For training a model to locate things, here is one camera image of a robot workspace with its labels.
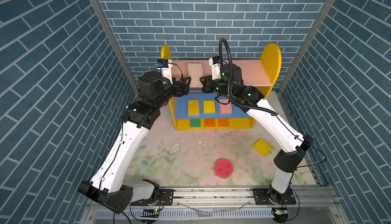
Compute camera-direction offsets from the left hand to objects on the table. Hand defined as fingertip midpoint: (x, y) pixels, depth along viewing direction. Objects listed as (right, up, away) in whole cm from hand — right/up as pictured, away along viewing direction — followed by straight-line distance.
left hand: (184, 77), depth 63 cm
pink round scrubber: (+19, -46, +17) cm, 52 cm away
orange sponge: (+12, -23, +36) cm, 45 cm away
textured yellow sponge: (+2, -13, +26) cm, 29 cm away
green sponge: (+3, -24, +36) cm, 43 cm away
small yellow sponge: (+12, -13, +28) cm, 33 cm away
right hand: (+5, +1, +4) cm, 6 cm away
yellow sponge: (+21, -24, +36) cm, 48 cm away
